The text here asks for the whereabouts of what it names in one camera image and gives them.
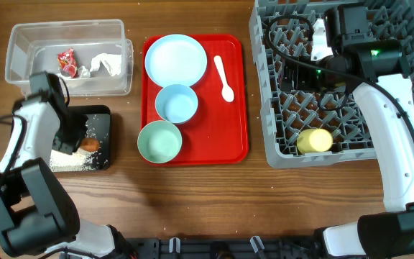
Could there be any red snack wrapper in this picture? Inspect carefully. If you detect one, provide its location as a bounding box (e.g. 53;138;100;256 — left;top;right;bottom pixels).
57;47;78;78

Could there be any yellow plastic cup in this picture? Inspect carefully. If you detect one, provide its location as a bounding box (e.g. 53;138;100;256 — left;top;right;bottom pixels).
297;129;334;154

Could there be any white napkin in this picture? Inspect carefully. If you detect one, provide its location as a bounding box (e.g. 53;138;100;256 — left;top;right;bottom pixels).
78;53;122;78

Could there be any mint green bowl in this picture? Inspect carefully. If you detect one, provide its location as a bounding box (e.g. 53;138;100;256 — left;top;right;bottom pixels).
137;120;183;164

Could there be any light blue bowl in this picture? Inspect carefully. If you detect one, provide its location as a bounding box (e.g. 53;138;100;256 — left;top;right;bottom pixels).
155;85;198;124

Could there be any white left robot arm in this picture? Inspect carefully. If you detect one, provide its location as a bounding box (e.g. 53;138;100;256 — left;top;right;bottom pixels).
0;72;138;258

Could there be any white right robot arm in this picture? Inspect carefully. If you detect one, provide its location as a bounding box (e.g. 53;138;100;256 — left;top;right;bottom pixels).
285;3;414;258

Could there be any black food waste tray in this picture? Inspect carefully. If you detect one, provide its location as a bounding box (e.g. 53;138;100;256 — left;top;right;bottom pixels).
48;104;112;172

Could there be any grey dishwasher rack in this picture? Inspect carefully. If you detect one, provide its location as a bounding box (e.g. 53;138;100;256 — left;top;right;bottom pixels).
249;1;414;170

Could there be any white plastic spoon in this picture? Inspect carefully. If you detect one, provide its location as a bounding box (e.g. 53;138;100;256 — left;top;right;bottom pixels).
213;55;234;103

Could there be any clear plastic bin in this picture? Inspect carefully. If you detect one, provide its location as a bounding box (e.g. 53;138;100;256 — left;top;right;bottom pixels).
5;19;133;96

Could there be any light blue plate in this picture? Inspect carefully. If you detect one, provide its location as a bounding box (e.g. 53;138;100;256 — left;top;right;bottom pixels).
144;34;208;88

